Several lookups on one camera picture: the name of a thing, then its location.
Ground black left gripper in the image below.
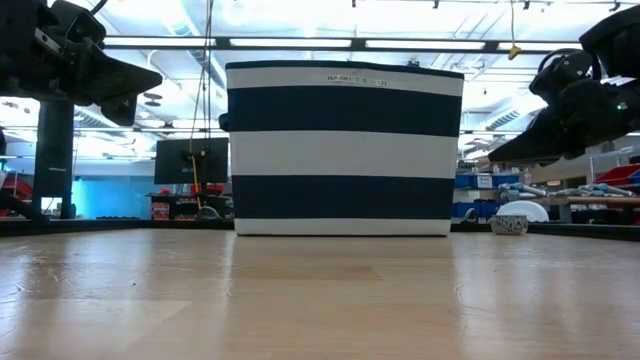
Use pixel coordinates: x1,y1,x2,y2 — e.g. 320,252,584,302
29,0,164,127

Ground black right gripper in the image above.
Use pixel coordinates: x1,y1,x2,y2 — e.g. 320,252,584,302
488,49,616,165

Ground wooden workbench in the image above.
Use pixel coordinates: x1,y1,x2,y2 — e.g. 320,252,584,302
542,196,640,224

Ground black pillar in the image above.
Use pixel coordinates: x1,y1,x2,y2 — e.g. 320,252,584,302
30,99,76,221

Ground black monitor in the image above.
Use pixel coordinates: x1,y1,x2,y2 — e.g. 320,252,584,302
153,137,230,186

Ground yellow hanging connector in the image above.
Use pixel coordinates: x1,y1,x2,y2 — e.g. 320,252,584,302
507,0,521,61

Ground blue storage bins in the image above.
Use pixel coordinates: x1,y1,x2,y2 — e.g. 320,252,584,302
453,172,522,219

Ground red and black shelf unit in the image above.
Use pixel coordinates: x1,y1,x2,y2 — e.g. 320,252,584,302
148,183,234,221

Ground navy white striped fabric basket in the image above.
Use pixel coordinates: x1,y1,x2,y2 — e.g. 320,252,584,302
218,59,465,237

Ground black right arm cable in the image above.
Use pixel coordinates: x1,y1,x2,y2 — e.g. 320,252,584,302
537,47,584,71

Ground yellow and black hanging cable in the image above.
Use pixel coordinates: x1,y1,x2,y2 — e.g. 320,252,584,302
187,0,215,221

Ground black aluminium table frame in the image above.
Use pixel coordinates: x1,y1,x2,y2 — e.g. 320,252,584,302
0,217,640,242

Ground black overhead frame beam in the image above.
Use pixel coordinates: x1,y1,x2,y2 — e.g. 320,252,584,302
102,35,584,55

